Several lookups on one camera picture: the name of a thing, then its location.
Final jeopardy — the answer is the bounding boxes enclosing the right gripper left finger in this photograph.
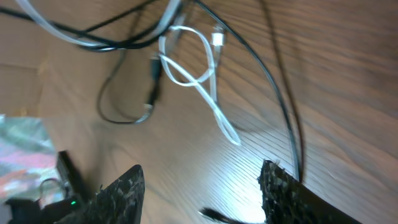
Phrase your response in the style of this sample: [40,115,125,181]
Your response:
[57,164,145,224]

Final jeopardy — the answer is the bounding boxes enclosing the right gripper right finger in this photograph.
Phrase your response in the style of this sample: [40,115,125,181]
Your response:
[258,160,359,224]

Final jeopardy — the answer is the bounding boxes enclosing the white USB cable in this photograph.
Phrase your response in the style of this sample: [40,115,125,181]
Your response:
[15,0,242,146]

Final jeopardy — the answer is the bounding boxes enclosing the black USB cable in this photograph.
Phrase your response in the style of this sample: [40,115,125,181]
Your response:
[96,49,163,125]
[0,0,303,183]

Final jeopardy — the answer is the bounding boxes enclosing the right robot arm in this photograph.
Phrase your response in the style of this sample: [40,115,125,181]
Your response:
[5,151,357,224]

